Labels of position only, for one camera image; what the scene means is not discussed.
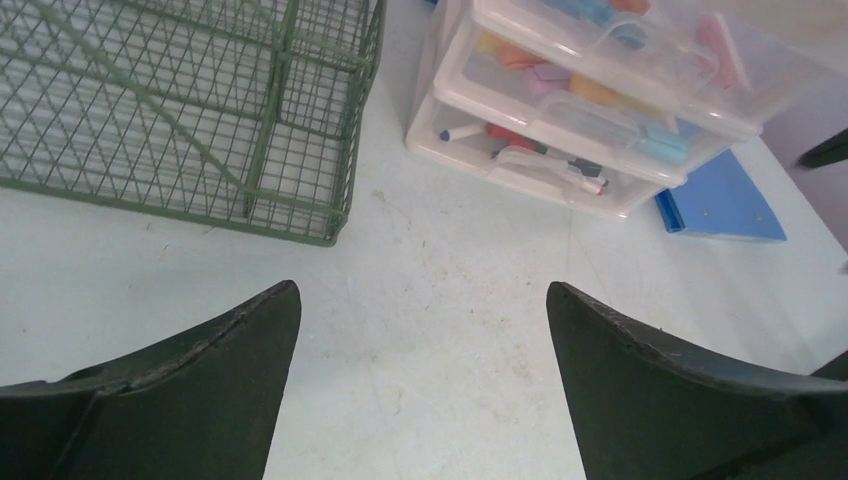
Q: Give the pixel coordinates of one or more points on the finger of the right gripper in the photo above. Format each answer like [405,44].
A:
[829,152]

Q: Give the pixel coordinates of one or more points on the clear blue tip highlighter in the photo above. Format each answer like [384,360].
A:
[662,144]

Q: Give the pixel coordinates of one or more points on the white plastic drawer organizer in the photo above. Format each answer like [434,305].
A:
[597,105]

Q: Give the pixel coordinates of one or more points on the blue folder at right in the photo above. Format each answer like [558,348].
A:
[720,200]

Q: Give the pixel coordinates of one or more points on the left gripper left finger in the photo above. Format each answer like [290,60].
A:
[201,404]

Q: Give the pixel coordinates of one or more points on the yellow orange highlighter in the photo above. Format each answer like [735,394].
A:
[600,94]

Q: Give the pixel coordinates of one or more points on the purple pink highlighter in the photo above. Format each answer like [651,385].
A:
[545,78]

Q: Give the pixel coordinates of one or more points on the black cap marker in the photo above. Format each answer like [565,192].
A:
[560,163]

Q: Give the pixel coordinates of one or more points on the blue cap whiteboard marker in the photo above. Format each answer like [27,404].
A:
[462,132]

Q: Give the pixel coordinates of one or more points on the light blue highlighter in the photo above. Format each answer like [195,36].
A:
[599,12]

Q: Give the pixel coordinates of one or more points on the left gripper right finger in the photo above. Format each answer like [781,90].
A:
[645,404]

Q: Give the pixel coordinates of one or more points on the green wire mesh basket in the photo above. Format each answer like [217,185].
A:
[241,115]

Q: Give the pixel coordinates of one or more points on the red cap marker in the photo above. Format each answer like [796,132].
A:
[512,138]
[588,185]

